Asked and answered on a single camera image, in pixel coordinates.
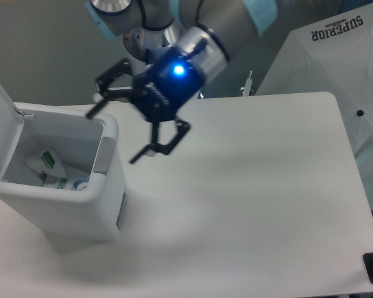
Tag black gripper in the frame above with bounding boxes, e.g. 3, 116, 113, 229
85, 46, 206, 165

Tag crushed clear plastic bottle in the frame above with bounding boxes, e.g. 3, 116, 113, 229
65, 176, 90, 191

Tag clear plastic wrapper bag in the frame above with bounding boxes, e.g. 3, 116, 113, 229
25, 149, 68, 189

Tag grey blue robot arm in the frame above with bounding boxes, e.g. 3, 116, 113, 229
86, 1, 278, 155

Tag white trash can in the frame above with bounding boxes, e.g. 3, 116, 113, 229
0, 85, 126, 241

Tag white superior umbrella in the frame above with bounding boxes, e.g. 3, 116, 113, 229
257, 3, 373, 151

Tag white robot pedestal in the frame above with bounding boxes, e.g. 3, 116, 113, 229
123, 27, 155, 75

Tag white metal base frame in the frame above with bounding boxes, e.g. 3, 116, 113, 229
198, 70, 254, 100

